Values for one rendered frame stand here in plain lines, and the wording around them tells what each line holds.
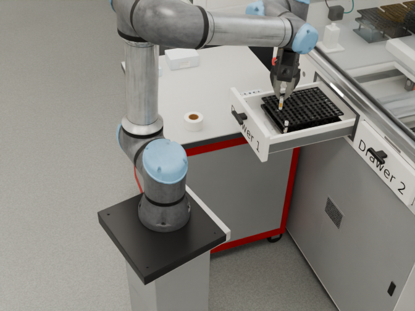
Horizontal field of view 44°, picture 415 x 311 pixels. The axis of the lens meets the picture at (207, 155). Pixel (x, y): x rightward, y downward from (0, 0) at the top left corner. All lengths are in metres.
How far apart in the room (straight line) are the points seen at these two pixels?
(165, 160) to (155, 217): 0.18
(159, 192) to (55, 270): 1.17
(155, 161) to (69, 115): 2.03
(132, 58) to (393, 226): 0.97
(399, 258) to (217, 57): 1.14
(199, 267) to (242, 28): 0.76
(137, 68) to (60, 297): 1.32
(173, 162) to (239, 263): 1.15
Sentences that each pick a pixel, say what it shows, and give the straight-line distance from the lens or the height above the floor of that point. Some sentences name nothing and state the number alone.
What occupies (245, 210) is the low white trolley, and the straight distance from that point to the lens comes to 2.19.
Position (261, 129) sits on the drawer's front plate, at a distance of 1.60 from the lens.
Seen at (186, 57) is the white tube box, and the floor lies 0.81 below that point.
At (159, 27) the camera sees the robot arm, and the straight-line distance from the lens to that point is 1.12.
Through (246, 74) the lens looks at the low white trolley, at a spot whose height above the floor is 0.76.
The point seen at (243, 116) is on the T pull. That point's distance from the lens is 1.68.
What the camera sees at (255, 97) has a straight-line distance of 1.82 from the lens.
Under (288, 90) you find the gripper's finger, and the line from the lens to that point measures 1.64.
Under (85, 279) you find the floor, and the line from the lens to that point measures 2.39.
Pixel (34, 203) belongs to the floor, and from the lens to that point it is 2.76.
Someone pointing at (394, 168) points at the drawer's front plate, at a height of 0.89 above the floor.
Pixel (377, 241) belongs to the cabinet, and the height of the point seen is 0.57.
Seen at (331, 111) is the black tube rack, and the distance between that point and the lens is 1.77.
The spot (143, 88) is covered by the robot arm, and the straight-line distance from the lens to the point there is 1.32.
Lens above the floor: 1.89
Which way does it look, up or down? 40 degrees down
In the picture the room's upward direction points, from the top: 2 degrees clockwise
